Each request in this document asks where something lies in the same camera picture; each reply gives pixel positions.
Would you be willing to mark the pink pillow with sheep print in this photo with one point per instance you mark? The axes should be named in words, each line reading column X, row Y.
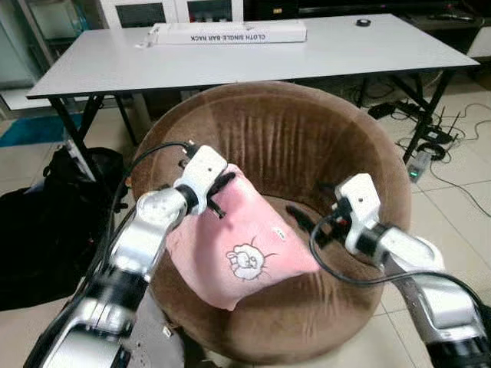
column 238, row 222

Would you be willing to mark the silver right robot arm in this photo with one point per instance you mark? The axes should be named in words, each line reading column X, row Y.
column 430, row 299

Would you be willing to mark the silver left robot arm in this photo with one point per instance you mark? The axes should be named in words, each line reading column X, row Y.
column 142, row 238

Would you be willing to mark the brown round plush chair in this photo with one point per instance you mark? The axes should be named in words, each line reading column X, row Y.
column 284, row 130

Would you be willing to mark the grey pillow with tag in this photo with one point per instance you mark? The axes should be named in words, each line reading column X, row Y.
column 153, row 337

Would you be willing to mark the blue floor mat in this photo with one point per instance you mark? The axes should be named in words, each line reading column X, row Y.
column 34, row 130

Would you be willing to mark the grey power strip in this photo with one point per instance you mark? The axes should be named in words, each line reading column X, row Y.
column 420, row 167

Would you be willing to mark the white table with black legs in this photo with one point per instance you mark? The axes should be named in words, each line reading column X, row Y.
column 230, row 65

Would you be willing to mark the black power adapter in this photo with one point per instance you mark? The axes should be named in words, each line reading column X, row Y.
column 381, row 110

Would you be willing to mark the black backpack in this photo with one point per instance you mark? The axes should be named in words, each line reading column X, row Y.
column 84, row 172

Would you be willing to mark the black router with antennas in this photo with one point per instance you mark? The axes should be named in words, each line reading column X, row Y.
column 441, row 138

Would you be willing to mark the long white cardboard box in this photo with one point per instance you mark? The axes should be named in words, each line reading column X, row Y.
column 230, row 34

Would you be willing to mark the large black bag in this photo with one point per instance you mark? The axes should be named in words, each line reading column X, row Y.
column 46, row 245

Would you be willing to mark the white cabinet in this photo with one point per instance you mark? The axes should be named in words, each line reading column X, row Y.
column 173, row 9

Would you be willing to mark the small black round object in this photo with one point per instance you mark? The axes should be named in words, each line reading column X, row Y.
column 364, row 23

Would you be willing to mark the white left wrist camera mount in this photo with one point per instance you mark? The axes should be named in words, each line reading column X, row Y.
column 203, row 170

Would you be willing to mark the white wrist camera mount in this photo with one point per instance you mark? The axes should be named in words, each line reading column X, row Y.
column 362, row 195
column 203, row 170

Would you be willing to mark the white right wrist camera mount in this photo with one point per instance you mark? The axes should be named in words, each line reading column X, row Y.
column 362, row 195

